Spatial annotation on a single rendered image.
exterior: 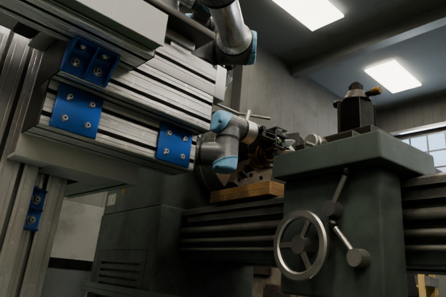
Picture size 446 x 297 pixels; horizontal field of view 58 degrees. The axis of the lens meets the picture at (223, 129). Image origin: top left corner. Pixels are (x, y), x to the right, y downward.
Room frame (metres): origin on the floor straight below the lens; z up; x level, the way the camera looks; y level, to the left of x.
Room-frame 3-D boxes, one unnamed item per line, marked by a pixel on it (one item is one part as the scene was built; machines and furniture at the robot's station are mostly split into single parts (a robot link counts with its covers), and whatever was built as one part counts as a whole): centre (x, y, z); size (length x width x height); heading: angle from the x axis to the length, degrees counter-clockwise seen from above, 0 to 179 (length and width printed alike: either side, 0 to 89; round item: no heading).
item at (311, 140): (0.91, -0.22, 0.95); 0.07 x 0.04 x 0.04; 126
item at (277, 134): (1.28, -0.15, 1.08); 0.12 x 0.09 x 0.08; 125
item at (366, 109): (1.03, -0.37, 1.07); 0.07 x 0.07 x 0.10; 36
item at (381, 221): (0.90, -0.26, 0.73); 0.27 x 0.12 x 0.27; 36
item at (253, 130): (1.24, -0.08, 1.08); 0.08 x 0.05 x 0.08; 35
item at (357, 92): (1.02, -0.37, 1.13); 0.08 x 0.08 x 0.03
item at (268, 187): (1.38, -0.21, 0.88); 0.36 x 0.30 x 0.04; 126
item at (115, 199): (1.89, 0.19, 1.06); 0.59 x 0.48 x 0.39; 36
